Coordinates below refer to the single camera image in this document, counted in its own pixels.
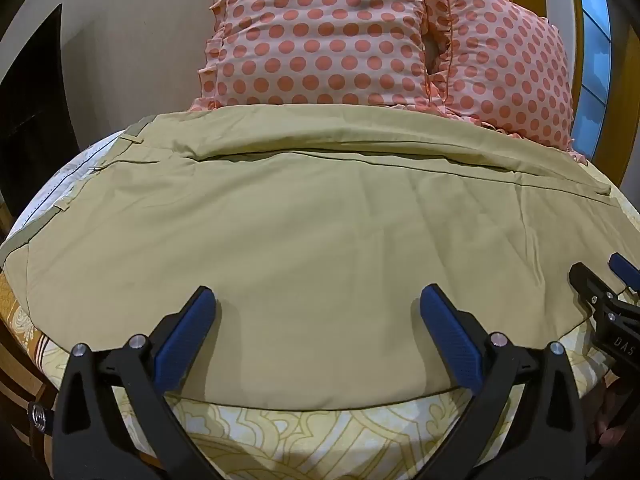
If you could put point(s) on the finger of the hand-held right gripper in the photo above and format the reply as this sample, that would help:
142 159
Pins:
586 282
626 269

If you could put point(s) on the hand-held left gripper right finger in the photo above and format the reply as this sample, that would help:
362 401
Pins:
452 332

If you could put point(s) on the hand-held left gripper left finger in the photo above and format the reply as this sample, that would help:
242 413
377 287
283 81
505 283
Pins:
182 332

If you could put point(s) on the khaki pants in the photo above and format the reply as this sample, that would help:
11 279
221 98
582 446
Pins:
310 260

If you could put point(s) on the person's right hand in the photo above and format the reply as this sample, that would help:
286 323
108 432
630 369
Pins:
607 422

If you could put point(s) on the yellow patterned bed sheet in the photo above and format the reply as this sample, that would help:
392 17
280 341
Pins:
310 440

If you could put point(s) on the small pink polka-dot pillow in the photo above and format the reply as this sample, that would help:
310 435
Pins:
510 70

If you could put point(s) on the yellow framed window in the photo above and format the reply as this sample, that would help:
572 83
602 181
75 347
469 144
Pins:
595 45

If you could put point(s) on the dark wooden furniture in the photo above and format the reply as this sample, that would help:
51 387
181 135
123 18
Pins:
30 110

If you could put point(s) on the large pink polka-dot pillow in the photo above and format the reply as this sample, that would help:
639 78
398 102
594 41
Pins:
325 35

